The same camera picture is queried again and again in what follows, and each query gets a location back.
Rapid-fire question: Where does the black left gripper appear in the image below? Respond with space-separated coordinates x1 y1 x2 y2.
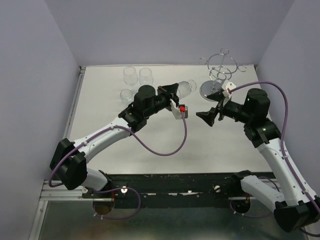
144 84 179 118

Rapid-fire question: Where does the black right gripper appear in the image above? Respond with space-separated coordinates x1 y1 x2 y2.
196 90 253 126

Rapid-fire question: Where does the clear wine glass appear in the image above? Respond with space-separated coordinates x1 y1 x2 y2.
138 67 154 86
123 66 138 93

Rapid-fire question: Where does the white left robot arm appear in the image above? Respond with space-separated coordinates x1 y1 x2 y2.
48 83 182 198

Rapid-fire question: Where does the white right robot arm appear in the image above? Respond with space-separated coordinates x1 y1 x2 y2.
196 88 320 233

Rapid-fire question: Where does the chrome wine glass rack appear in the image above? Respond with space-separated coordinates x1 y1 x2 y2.
198 48 247 102

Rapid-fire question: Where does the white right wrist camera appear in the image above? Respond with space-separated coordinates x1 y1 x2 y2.
221 80 237 107

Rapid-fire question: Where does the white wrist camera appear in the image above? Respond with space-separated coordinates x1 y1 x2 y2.
221 80 237 107
170 99 189 120

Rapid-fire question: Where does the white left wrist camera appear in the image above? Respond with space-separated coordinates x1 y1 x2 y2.
170 99 189 120

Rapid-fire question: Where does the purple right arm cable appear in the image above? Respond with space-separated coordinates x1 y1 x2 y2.
229 80 320 237

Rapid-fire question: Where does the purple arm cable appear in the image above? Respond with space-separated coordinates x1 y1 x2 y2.
47 117 188 221
229 80 320 237

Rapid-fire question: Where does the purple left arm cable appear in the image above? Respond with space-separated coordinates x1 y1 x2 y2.
47 117 188 221

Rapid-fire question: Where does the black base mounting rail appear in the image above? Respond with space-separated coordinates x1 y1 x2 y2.
82 173 253 213

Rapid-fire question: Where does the aluminium frame rail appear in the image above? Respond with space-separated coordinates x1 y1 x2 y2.
27 66 87 240

